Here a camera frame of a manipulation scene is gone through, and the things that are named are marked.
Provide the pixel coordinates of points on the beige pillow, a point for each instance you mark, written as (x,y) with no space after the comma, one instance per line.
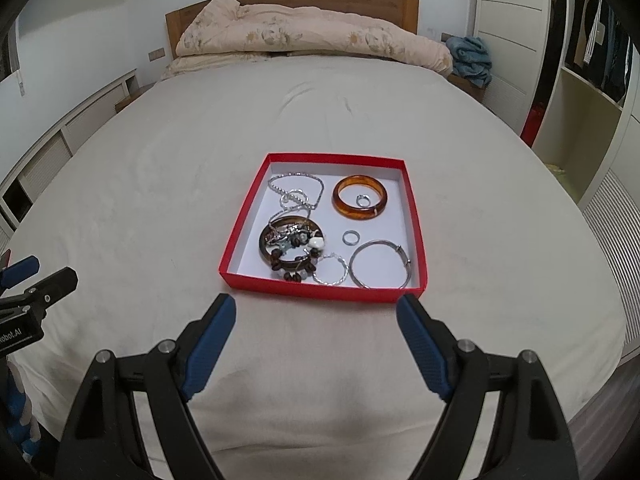
(210,64)

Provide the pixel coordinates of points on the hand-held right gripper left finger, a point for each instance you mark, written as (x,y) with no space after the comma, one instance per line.
(210,345)

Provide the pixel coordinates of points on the plain silver bangle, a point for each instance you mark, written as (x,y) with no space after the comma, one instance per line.
(352,267)

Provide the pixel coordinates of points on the amber bangle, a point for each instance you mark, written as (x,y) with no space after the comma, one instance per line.
(340,205)

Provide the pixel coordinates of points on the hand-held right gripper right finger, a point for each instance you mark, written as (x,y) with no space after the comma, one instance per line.
(420,345)

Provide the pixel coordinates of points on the blue cloth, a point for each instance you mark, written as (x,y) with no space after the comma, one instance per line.
(470,60)

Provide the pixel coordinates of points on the wooden nightstand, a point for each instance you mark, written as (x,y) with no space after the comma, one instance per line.
(462,86)

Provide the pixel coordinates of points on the dark hanging clothes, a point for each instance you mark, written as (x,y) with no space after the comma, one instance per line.
(600,35)

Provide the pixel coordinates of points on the red jewelry box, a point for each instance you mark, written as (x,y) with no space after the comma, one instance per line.
(385,220)

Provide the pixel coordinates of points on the white wardrobe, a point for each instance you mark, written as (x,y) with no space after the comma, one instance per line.
(510,25)

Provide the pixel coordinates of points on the red bag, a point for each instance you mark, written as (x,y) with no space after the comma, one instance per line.
(531,122)

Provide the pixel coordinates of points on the white low cabinet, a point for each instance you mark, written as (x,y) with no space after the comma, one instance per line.
(50,150)

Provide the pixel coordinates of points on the person's left hand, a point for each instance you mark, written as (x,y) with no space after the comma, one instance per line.
(17,410)

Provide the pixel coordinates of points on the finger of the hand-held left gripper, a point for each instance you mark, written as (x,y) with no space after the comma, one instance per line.
(22,266)
(52,282)

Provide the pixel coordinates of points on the beige floral quilt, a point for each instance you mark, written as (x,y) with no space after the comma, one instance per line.
(310,30)

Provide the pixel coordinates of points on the wall switch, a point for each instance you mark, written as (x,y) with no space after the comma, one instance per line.
(157,54)

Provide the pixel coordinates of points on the white open shelf unit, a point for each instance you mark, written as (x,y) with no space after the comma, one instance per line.
(580,125)

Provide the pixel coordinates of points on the white radiator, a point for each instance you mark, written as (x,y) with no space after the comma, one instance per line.
(612,240)

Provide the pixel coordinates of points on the dark brown bangle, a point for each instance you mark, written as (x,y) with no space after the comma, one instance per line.
(262,245)

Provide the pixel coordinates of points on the white bed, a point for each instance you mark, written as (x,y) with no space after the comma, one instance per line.
(150,200)

